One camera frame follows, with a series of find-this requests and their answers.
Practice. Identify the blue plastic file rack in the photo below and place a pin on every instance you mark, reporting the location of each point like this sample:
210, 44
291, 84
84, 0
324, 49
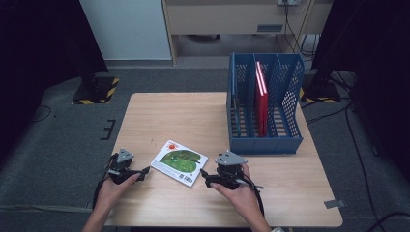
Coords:
264, 146

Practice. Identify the white cabinet panel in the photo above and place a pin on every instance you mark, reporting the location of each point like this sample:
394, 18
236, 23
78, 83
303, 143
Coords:
129, 29

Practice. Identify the black floor tape marking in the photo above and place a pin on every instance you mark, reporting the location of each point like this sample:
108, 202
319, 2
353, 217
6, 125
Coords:
111, 129

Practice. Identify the grey tape strip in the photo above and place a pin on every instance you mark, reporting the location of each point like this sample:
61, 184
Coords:
334, 204

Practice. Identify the person's left hand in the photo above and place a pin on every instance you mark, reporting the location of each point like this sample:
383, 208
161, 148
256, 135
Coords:
109, 195

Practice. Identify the white board book green leaf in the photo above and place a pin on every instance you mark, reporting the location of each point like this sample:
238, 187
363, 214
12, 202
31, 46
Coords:
180, 161

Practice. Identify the blue picture book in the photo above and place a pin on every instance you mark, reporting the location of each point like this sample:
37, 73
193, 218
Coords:
236, 116

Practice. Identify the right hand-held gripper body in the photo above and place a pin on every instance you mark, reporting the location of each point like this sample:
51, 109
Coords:
230, 175

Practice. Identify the person's right hand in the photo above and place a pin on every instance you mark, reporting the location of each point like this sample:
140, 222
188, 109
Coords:
241, 199

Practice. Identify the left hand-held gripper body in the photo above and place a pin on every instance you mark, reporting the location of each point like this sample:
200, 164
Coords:
122, 170

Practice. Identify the black curtain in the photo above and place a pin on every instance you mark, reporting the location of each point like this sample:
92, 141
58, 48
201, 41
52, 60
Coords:
380, 64
38, 48

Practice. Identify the beige wooden desk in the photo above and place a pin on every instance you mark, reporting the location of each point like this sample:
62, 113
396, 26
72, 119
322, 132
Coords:
219, 19

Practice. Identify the black stand base yellow stripes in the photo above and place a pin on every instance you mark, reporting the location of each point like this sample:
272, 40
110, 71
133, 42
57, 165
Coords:
96, 93
322, 92

